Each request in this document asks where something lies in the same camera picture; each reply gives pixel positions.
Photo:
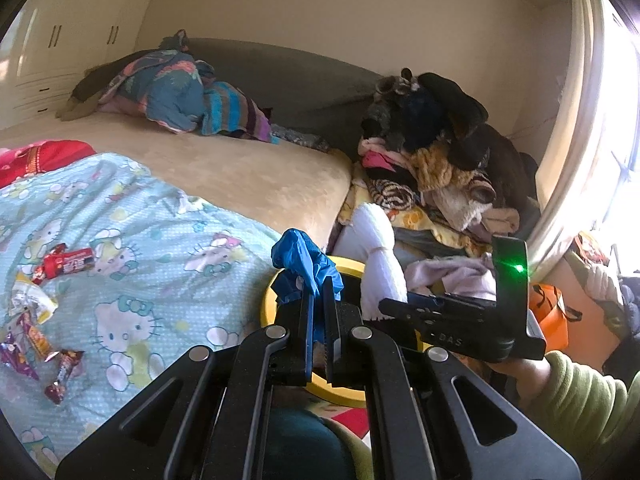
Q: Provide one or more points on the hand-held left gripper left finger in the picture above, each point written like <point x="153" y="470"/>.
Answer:
<point x="308" y="325"/>

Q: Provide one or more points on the teal floral quilt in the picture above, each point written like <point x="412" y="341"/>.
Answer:
<point x="165" y="85"/>

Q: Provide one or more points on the beige plush bed cover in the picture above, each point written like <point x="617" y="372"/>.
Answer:
<point x="225" y="170"/>

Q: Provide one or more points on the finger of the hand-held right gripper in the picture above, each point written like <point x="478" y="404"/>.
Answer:
<point x="450" y="301"/>
<point x="400" y="309"/>

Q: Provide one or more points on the white tissue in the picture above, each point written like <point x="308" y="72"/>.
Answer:
<point x="382" y="270"/>

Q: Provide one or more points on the window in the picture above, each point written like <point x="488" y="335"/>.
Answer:
<point x="622" y="110"/>

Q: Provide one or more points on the yellow rimmed black bin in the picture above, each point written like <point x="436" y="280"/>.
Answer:
<point x="350" y="265"/>

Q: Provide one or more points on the pile of clothes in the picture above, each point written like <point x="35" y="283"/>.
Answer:
<point x="450" y="110"/>

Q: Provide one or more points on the striped towel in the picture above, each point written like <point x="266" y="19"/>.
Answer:
<point x="227" y="107"/>

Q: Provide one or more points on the cream wardrobe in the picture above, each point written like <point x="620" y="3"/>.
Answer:
<point x="75" y="10"/>

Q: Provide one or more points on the dark grey pillow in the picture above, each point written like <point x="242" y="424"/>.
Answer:
<point x="100" y="77"/>

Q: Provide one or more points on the person's right forearm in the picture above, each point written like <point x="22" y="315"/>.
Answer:
<point x="590" y="410"/>

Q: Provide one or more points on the brown cloth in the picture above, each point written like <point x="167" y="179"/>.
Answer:
<point x="80" y="107"/>

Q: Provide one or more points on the yellow cartoon blanket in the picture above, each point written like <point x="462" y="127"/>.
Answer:
<point x="415" y="220"/>

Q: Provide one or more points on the blue plastic wrapper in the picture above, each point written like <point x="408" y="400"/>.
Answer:
<point x="300" y="255"/>

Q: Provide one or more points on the white fleece garment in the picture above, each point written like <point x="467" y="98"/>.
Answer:
<point x="460" y="205"/>

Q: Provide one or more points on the red blanket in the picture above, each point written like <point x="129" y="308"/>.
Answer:
<point x="50" y="157"/>

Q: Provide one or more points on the grey cushion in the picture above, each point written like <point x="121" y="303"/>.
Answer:
<point x="425" y="245"/>

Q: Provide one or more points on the person's dark teal trouser leg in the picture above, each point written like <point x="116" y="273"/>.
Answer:
<point x="300" y="450"/>

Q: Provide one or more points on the orange candy wrapper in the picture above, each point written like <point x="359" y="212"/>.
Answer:
<point x="37" y="337"/>

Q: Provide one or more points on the grey padded headboard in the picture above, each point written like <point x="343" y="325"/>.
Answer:
<point x="300" y="80"/>

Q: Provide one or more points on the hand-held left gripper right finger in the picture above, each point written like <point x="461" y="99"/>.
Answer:
<point x="331" y="330"/>

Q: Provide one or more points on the pink blanket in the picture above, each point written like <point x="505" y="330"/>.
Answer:
<point x="5" y="157"/>

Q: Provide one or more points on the pink garment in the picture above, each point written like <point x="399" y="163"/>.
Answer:
<point x="382" y="160"/>

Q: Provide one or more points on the lavender cloth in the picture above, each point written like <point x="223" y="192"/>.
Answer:
<point x="450" y="275"/>

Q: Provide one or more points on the yellow knit sweater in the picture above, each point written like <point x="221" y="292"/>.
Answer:
<point x="435" y="170"/>

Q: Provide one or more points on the yellow white snack wrapper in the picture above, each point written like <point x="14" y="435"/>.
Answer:
<point x="30" y="297"/>

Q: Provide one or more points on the cartoon cat light blue blanket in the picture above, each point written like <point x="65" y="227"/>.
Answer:
<point x="125" y="240"/>

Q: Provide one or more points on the beige curtain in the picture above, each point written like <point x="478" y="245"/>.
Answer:
<point x="575" y="110"/>

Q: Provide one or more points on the red snack packet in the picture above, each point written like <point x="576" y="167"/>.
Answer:
<point x="70" y="262"/>

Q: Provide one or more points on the grey patterned cloth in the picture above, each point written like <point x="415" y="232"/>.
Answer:
<point x="300" y="139"/>

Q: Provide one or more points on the orange bag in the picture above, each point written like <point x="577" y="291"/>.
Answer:
<point x="550" y="310"/>

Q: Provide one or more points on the zebra striped cloth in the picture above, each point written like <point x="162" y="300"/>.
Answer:
<point x="395" y="192"/>

